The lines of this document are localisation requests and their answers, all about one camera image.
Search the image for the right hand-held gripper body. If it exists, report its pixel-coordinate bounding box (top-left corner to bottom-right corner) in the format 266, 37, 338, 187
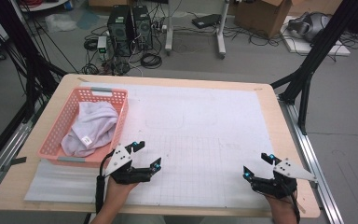
250, 158, 318, 200

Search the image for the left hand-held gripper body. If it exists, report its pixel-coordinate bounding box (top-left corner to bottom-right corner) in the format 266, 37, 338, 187
104, 143, 153, 185

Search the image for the lilac printed towel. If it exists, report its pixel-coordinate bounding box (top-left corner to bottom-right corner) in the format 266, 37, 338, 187
60, 101, 119, 158

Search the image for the pink plastic basket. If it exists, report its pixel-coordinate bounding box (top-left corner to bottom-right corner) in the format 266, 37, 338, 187
36, 87, 129, 169

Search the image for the person's right hand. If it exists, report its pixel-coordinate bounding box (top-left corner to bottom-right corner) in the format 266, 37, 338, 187
265, 195, 298, 218

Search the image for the person's left hand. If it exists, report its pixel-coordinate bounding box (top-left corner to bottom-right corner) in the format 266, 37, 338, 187
101, 177, 139, 215

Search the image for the white grid mat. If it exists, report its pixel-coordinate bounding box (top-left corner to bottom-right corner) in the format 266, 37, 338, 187
23, 81, 276, 209

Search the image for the white power box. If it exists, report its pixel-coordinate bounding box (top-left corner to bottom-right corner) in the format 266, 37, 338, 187
96, 35, 108, 60

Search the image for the black computer tower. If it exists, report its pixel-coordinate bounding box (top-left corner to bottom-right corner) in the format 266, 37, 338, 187
106, 4, 134, 58
131, 5, 154, 50

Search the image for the white foam board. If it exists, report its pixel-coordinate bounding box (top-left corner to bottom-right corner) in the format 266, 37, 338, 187
280, 15, 351, 57

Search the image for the white metal stand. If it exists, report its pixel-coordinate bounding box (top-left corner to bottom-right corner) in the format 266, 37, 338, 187
164, 0, 230, 60

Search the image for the teal floor sheet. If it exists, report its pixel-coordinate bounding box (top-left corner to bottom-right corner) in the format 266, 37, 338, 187
76, 8, 101, 31

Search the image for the grey rounded device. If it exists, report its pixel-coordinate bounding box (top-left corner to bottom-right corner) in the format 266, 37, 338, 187
287, 11, 332, 43

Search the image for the brown cardboard box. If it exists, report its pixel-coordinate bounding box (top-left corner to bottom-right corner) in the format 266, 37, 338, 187
234, 0, 293, 39

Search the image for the flat black device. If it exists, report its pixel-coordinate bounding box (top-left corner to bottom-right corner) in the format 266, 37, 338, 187
191, 13, 223, 30

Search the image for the clear plastic bag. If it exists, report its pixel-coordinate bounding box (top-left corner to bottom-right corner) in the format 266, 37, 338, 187
45, 12, 78, 34

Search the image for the white round table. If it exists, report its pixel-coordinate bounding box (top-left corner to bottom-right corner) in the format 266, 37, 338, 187
18, 0, 69, 13

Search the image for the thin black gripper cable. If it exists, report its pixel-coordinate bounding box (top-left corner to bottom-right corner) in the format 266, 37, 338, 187
290, 192, 302, 223

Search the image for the aluminium rail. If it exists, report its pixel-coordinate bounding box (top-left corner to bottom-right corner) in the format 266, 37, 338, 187
278, 96, 344, 224
0, 102, 41, 203

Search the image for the coiled black cable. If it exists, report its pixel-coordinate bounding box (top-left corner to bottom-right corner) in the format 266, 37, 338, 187
83, 36, 99, 52
140, 52, 163, 70

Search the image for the grey metal bracket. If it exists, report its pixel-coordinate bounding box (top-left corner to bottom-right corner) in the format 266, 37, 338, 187
1, 156, 27, 172

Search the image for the black floor cable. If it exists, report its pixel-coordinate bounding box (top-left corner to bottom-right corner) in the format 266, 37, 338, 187
223, 26, 282, 48

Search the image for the black metal frame post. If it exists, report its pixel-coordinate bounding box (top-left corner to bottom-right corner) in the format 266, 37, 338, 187
0, 0, 68, 122
269, 0, 358, 135

